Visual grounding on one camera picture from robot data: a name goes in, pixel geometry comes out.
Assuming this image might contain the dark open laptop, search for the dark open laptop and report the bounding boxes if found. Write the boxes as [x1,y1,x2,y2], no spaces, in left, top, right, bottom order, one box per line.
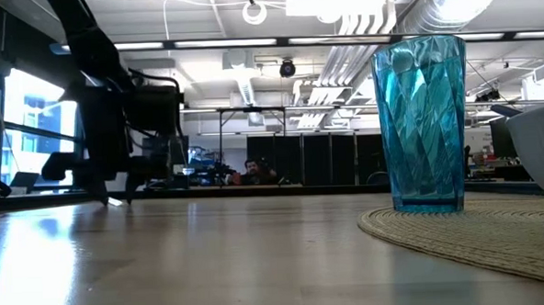
[9,170,40,190]

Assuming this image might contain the person seated behind desks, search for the person seated behind desks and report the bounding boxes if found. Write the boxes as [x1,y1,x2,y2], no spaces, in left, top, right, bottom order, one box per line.
[228,156,279,186]

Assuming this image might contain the white ceiling pipe bundle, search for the white ceiling pipe bundle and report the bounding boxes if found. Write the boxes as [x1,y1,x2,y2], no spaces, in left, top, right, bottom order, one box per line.
[314,11,402,90]

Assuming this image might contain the large office window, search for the large office window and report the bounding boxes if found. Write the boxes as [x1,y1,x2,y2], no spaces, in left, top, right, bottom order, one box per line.
[0,63,85,191]

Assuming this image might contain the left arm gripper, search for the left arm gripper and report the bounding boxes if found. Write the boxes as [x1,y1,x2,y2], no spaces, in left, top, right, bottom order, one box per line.
[37,81,174,210]

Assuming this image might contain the bright ceiling light panel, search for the bright ceiling light panel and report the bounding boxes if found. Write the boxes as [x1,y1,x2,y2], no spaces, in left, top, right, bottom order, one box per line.
[286,0,390,19]

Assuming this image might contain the black partition panels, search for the black partition panels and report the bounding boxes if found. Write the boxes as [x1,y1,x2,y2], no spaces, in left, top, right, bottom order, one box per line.
[245,130,389,190]

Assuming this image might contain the round woven beige placemat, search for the round woven beige placemat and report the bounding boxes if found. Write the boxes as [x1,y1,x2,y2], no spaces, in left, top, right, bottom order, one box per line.
[356,197,544,298]

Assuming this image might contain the black overhead bar with lights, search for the black overhead bar with lights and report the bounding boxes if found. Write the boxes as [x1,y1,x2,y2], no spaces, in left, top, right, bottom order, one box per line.
[49,20,544,61]

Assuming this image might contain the black ceiling mounted device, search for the black ceiling mounted device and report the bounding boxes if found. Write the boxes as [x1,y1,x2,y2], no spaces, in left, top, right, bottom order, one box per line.
[473,88,504,103]

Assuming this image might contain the black metal frame stand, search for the black metal frame stand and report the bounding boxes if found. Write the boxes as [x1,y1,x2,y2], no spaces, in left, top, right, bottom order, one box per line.
[214,104,291,188]

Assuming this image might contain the blue translucent plastic cup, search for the blue translucent plastic cup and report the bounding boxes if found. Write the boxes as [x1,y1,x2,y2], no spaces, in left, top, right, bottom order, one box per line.
[369,33,474,217]

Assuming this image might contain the white bowl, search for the white bowl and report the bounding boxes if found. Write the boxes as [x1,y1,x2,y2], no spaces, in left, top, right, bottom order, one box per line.
[504,103,544,207]

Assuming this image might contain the black round ceiling speaker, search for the black round ceiling speaker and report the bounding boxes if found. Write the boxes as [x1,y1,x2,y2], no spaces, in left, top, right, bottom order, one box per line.
[278,58,297,79]

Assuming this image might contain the black monitor behind bowl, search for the black monitor behind bowl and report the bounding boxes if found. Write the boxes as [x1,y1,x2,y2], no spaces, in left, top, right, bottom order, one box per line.
[490,116,518,161]

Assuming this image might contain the white coiled cable ring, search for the white coiled cable ring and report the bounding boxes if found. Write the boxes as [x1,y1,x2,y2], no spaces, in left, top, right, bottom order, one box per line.
[241,0,268,26]

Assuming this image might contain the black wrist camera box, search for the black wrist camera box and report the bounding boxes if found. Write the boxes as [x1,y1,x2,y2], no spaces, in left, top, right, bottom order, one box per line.
[126,85,186,138]

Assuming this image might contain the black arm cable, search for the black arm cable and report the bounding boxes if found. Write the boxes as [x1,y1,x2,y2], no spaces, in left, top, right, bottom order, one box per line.
[128,65,186,146]

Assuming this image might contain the black long table edge rail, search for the black long table edge rail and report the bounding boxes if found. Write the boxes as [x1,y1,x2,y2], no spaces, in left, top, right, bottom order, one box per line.
[0,170,544,220]

